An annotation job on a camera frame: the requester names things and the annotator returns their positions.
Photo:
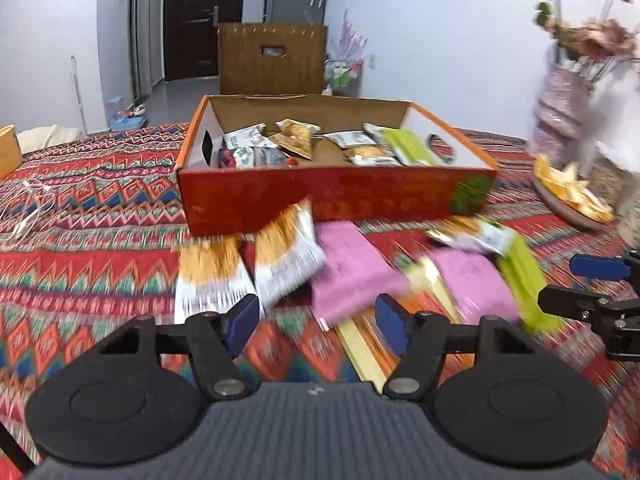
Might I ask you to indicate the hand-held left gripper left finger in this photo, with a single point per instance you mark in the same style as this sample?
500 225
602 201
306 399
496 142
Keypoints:
245 320

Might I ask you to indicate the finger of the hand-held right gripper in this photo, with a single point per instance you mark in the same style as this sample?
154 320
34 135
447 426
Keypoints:
565 300
597 266

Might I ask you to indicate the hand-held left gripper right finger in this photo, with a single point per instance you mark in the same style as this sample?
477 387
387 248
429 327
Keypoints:
390 320

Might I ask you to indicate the pale yellow long packet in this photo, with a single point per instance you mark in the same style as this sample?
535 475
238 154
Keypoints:
360 347

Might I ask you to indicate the white orange snack packet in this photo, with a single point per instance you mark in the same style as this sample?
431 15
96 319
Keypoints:
210 280
287 255

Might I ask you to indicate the yellow snack packet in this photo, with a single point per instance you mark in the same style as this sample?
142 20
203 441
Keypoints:
427 280

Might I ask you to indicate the pink snack packet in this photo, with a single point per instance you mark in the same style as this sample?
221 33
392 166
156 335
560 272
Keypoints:
350 270
470 285

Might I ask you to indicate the white green snack packet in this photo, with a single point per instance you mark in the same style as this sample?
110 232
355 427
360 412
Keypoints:
475 234

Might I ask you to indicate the orange cardboard box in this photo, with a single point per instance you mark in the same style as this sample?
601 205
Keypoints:
325 195

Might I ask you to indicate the red blue white snack packet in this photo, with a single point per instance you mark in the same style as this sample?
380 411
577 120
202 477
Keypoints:
237 157

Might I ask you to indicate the silver snack packet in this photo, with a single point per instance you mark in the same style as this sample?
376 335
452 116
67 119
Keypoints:
270 156

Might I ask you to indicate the white grey-print snack packet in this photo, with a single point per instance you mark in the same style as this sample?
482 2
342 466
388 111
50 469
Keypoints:
245 137

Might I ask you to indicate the brown plate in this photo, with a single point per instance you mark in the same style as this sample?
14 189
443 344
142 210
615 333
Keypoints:
570 215

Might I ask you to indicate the pile of orange peels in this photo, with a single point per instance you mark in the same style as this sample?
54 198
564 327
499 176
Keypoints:
570 190

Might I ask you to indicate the glass storage jar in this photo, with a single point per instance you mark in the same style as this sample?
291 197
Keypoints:
607 180

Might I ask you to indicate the white orange small packet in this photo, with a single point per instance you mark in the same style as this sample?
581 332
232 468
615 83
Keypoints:
372 156

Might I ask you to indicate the pink textured vase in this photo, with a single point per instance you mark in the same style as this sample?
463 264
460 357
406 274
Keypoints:
560 105

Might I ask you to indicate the white dark-print snack packet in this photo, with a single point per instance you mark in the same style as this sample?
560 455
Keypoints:
345 138

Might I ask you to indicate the orange chips packet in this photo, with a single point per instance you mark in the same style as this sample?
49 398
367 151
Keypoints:
295 137

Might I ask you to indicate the small white snack packet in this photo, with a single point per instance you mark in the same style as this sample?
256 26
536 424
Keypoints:
372 131

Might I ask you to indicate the dried pink rose bouquet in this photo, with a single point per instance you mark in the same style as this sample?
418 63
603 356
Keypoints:
595 40

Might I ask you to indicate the blue pet feeder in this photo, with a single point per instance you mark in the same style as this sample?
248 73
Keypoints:
125 117

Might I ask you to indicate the brown wooden chair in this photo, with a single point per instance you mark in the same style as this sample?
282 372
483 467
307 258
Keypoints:
240 65

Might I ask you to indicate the cream cushion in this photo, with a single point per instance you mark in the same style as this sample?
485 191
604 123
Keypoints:
50 137

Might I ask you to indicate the white mop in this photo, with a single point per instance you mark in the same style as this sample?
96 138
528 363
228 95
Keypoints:
79 95

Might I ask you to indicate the purple feather decoration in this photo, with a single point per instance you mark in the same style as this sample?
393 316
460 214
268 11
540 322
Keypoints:
347 35

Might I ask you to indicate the yellow cup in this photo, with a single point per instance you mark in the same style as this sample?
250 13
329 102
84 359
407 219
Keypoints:
9 152

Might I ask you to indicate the dark brown entrance door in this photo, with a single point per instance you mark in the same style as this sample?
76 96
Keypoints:
185 35

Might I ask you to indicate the grey inner door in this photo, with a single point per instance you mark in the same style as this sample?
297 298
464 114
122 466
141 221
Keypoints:
145 30

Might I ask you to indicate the white wall outlet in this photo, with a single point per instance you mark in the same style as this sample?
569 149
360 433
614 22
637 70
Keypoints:
372 62

